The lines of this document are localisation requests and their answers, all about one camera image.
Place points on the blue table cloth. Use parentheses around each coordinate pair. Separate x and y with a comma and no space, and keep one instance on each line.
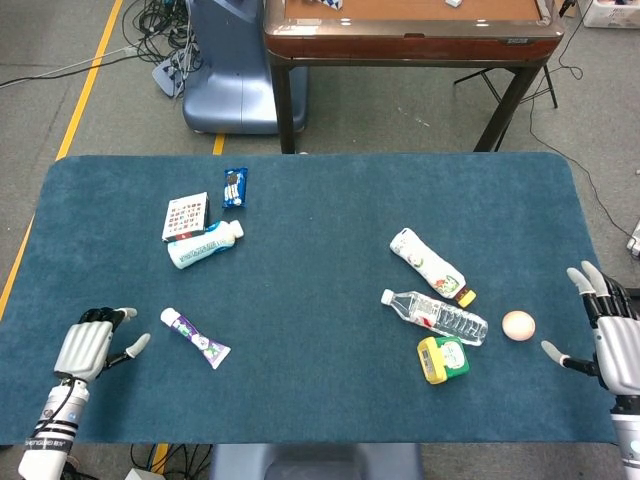
(320,250)

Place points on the white red patterned box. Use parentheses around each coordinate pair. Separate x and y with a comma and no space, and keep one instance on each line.
(184,216)

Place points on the blue white snake puzzle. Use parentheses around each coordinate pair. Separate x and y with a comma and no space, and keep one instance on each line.
(332,4)

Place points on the brown mahjong table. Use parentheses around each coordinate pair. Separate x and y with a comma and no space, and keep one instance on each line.
(415,47)

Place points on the clear plastic water bottle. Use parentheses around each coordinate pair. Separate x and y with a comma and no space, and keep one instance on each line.
(435,315)

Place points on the blue cookie packet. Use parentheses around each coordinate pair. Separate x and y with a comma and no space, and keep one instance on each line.
(235,187)

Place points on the white blue yogurt bottle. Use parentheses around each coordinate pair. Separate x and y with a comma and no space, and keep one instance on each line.
(200,247)

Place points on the white storage box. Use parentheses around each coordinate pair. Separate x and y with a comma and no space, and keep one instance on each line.
(615,12)

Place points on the black metal stand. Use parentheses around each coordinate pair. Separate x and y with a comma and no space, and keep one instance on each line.
(550,85)

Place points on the blue machine base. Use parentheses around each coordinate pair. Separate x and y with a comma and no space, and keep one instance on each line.
(230,75)

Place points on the white yogurt drink bottle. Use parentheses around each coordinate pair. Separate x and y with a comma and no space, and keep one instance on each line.
(425,260)

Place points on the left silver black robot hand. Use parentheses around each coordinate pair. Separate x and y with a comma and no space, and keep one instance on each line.
(82,345)

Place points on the purple white tube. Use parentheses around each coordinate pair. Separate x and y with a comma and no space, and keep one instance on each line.
(200,342)

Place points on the yellow green plastic tub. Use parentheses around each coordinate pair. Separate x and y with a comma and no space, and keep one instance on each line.
(442,360)

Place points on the white mahjong tile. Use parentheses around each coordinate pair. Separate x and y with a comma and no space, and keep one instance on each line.
(453,3)

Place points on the white floor device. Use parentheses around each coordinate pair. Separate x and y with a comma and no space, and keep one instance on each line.
(634,245)

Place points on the grey power strip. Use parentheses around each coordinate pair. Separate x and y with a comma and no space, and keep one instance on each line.
(170,75)

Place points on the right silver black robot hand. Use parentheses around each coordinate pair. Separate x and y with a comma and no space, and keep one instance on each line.
(617,345)

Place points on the pink egg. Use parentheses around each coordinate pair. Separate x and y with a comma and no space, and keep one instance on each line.
(518,325)

